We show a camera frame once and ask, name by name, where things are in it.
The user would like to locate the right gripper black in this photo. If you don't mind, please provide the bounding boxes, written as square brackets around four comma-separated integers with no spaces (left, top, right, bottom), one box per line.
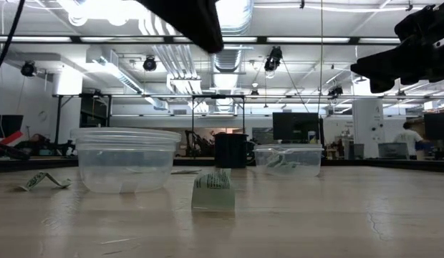
[350,1,444,94]

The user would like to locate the white pillar with signs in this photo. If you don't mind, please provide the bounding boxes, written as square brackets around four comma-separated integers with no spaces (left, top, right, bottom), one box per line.
[352,98,385,159]

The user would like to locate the black ceiling spotlight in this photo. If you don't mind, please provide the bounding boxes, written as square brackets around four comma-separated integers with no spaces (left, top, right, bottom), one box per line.
[327,85,344,100]
[20,60,37,77]
[142,55,158,72]

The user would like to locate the person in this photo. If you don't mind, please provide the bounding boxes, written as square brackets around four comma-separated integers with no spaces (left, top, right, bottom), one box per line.
[392,121,428,161]

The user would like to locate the black computer monitor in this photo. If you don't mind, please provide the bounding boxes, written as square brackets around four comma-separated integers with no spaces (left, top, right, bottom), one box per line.
[272,112,321,141]
[423,112,444,141]
[0,114,24,139]

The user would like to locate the grey crate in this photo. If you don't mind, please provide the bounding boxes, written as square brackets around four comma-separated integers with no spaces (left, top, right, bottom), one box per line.
[377,142,410,160]

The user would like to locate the clear rectangular plastic container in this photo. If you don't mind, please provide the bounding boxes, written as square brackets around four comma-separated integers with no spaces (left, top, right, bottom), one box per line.
[253,143,324,178]

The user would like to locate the black storage rack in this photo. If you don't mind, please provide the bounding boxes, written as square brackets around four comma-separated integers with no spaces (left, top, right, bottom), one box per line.
[54,93,112,144]

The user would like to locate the dark blue enamel mug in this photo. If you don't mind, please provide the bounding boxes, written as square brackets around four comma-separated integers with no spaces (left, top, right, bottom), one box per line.
[213,133,257,169]

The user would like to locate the clear round plastic container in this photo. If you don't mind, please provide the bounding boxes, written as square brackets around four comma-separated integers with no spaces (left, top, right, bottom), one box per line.
[69,127,183,195]

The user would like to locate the black background robot arms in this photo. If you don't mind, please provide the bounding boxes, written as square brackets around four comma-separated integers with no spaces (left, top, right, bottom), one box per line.
[17,133,77,158]

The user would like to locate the red angled bar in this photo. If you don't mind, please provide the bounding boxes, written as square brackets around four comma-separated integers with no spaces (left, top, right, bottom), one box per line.
[0,130,24,146]

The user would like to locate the silver ceiling duct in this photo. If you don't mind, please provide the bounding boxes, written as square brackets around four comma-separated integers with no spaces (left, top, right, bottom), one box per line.
[214,0,255,37]

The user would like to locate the thin hanging cable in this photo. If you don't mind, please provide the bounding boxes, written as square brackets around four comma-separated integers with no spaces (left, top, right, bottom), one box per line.
[317,0,324,114]

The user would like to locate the black overhead frame beam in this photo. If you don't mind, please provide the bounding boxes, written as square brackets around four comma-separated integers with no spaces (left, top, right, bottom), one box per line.
[0,34,402,45]

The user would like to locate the black hanging camera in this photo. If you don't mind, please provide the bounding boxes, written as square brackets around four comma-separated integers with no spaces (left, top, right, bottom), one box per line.
[264,45,284,79]

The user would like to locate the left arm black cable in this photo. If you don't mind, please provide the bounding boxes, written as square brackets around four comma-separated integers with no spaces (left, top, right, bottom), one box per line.
[0,0,26,79]

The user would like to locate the black table frame rail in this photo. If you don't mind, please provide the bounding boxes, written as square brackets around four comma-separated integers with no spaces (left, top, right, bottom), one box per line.
[0,156,444,173]

